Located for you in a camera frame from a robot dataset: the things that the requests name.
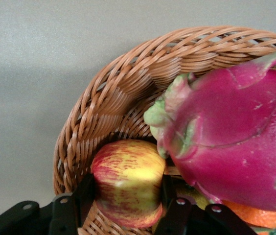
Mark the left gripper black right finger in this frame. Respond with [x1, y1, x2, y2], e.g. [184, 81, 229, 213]
[152, 174, 259, 235]

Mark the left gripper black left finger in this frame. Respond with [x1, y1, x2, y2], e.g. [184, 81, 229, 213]
[0, 173, 96, 235]

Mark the red yellow apple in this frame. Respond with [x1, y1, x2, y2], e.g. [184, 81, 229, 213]
[90, 139, 169, 230]

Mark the orange mandarin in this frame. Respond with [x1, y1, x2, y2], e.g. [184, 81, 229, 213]
[222, 200, 276, 235]

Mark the pink dragon fruit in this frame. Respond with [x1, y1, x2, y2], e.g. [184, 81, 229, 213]
[143, 47, 276, 213]

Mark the brown wicker basket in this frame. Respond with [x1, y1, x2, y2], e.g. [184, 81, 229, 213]
[52, 25, 276, 235]

